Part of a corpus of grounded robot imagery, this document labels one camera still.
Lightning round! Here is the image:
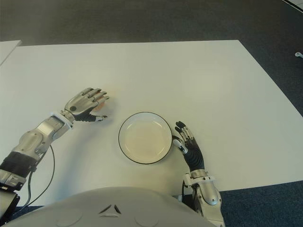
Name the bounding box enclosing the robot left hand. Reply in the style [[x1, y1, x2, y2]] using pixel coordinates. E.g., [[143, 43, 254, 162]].
[[64, 87, 111, 123]]

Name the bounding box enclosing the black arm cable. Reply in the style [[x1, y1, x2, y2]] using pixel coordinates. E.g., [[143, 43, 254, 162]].
[[20, 144, 55, 209]]

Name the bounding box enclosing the red yellow apple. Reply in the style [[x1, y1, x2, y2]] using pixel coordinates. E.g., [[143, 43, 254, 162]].
[[93, 93, 107, 111]]

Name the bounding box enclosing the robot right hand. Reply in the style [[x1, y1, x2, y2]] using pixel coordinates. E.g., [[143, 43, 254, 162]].
[[174, 121, 205, 172]]

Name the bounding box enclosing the white plate with black rim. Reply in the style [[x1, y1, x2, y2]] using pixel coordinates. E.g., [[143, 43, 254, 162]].
[[118, 112, 173, 165]]

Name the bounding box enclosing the white side table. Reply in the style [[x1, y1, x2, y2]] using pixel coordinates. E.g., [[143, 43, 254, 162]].
[[0, 40, 22, 66]]

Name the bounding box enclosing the grey robot torso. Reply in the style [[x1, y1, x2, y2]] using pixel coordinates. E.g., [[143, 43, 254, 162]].
[[4, 186, 209, 227]]

